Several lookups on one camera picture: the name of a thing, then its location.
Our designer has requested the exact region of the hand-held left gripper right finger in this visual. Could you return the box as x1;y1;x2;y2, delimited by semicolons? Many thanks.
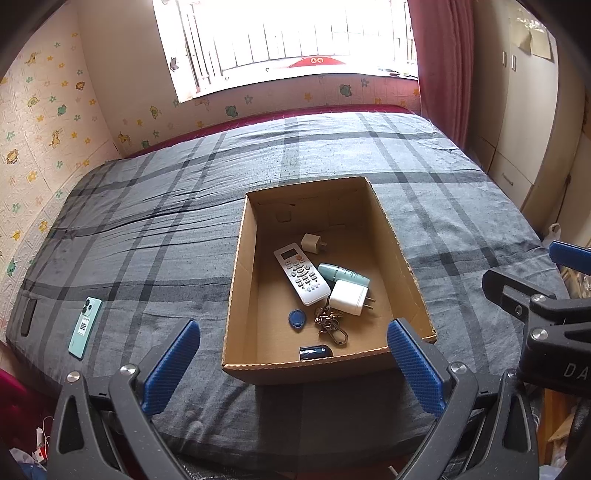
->
387;318;539;480

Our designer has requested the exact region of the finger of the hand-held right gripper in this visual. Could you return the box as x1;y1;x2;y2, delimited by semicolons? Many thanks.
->
482;269;591;329
549;241;591;276

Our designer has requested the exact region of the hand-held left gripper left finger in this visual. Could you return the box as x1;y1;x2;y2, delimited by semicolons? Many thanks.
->
46;319;201;480

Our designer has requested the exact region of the metal keychain with keys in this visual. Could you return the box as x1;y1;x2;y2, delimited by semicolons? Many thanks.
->
314;305;348;346

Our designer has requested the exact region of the large white charger plug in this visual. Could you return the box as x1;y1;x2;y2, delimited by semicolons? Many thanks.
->
329;279;376;317

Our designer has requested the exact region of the small dark blue device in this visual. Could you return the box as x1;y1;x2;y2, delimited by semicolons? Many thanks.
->
299;344;333;361

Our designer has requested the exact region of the brown cardboard box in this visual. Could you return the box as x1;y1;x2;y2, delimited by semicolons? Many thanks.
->
222;176;437;386

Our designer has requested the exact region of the teal cosmetic bottle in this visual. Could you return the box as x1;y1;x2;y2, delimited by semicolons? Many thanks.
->
318;263;371;287

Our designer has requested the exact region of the white remote control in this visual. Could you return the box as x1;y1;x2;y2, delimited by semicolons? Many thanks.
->
274;244;331;304

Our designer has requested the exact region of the small white charger cube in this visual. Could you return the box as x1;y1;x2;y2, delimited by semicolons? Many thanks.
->
301;233;329;254

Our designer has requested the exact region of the wooden shelf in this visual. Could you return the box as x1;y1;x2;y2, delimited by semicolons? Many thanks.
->
538;390;583;467

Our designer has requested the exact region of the teal smartphone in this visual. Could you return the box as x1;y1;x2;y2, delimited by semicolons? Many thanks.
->
68;296;103;361

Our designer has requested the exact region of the grey plaid bed sheet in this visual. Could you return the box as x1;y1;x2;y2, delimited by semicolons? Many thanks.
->
4;111;571;480

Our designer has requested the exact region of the flat black device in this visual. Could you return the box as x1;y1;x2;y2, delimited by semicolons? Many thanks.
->
19;298;38;337

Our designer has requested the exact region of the beige wardrobe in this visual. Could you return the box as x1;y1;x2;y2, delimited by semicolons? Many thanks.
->
468;0;583;217

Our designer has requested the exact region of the red cloth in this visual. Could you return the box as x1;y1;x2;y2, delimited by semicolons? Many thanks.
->
0;353;56;416

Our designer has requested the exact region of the paper sheet on wardrobe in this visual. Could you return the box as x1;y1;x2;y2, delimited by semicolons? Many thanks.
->
508;11;554;61

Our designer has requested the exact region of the red curtain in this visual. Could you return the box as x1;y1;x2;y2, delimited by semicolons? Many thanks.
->
406;0;477;151

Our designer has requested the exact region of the red mattress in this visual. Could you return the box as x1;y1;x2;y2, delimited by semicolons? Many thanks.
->
121;104;416;160

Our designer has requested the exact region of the red sign outside window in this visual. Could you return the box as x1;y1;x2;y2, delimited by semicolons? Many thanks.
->
287;55;346;68

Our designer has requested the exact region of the window with bars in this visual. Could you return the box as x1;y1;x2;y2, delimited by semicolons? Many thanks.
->
151;0;421;103

